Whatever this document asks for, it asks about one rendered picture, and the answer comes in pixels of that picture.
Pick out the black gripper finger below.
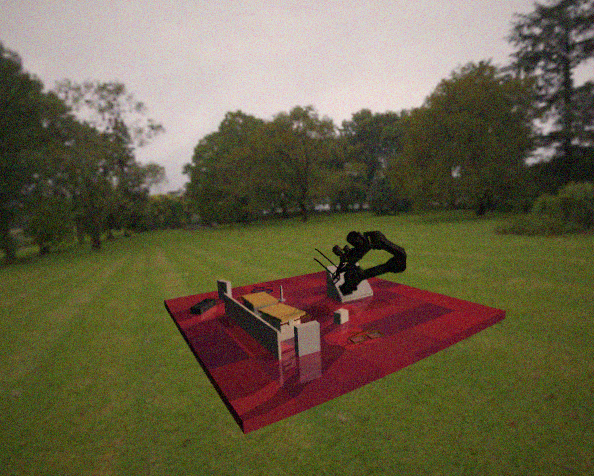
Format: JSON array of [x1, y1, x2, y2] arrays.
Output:
[[335, 257, 345, 273], [340, 263, 353, 274]]

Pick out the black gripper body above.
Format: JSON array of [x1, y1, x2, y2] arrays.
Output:
[[333, 245, 364, 278]]

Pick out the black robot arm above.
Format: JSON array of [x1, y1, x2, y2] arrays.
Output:
[[338, 231, 407, 296]]

